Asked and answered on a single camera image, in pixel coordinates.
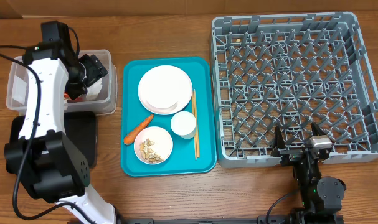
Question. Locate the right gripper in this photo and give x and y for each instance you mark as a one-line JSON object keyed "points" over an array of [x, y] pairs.
{"points": [[294, 154]]}

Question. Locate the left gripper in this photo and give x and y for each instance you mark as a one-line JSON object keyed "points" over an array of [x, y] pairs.
{"points": [[96, 69]]}

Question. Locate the white paper napkin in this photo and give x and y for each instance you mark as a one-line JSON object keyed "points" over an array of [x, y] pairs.
{"points": [[94, 88]]}

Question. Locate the red snack wrapper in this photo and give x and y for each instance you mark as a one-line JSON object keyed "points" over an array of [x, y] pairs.
{"points": [[68, 99]]}

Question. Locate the orange carrot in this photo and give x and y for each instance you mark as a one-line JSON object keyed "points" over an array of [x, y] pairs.
{"points": [[130, 137]]}

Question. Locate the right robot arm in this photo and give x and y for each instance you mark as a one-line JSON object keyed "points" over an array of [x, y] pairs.
{"points": [[321, 196]]}

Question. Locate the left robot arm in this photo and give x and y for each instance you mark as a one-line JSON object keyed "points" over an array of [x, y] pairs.
{"points": [[45, 161]]}

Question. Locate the clear plastic waste bin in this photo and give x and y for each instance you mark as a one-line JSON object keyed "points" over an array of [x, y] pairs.
{"points": [[103, 103]]}

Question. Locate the grey plastic dishwasher rack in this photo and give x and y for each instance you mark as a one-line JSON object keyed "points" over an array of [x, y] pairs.
{"points": [[290, 70]]}

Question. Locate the black plastic tray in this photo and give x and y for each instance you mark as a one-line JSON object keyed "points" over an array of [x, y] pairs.
{"points": [[80, 128]]}

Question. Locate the large white plate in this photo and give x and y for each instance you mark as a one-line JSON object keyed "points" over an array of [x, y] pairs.
{"points": [[165, 90]]}

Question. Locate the small white bowl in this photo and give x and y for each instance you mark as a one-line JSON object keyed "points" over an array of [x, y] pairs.
{"points": [[163, 142]]}

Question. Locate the right wooden chopstick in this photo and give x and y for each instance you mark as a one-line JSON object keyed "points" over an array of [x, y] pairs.
{"points": [[198, 151]]}

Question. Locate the wooden chopstick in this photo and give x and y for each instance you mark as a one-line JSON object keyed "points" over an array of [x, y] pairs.
{"points": [[198, 151], [195, 122]]}

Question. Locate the peanuts pile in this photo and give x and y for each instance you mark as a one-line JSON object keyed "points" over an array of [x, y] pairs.
{"points": [[148, 154]]}

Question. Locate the left wooden chopstick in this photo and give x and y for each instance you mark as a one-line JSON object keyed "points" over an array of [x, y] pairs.
{"points": [[195, 122]]}

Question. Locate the white cup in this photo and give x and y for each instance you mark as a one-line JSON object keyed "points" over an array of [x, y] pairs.
{"points": [[182, 124]]}

